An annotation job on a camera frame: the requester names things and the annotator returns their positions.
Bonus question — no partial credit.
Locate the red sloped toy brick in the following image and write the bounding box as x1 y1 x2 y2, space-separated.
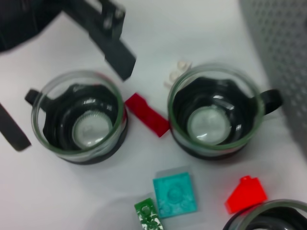
224 175 268 215

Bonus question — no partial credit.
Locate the dark red long toy brick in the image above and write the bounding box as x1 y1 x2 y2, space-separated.
124 92 170 138

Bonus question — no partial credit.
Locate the glass teacup black holder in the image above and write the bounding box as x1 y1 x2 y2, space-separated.
222 199 307 230
24 69 129 165
167 63 283 161

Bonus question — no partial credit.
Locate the cyan square toy plate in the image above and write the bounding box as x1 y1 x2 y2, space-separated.
153 172 200 219

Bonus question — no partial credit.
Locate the green toy brick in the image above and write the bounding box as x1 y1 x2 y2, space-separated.
133 197 165 230

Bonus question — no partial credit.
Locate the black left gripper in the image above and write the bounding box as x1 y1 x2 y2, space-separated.
0 0 72 53

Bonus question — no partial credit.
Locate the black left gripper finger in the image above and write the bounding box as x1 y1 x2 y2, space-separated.
62 0 138 81
0 102 32 152

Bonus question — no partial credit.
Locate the white toy brick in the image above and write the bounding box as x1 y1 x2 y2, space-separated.
164 60 194 87

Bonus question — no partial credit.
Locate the grey perforated plastic storage bin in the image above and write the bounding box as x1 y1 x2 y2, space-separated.
238 0 307 156

